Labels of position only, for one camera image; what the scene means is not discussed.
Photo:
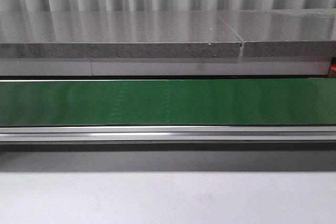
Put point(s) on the green conveyor belt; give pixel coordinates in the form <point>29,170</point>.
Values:
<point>174,102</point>

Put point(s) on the grey stone counter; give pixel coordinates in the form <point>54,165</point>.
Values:
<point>224,43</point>

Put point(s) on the aluminium conveyor frame rail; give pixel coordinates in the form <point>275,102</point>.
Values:
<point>167,134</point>

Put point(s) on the red object at edge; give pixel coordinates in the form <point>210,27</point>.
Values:
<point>332,72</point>

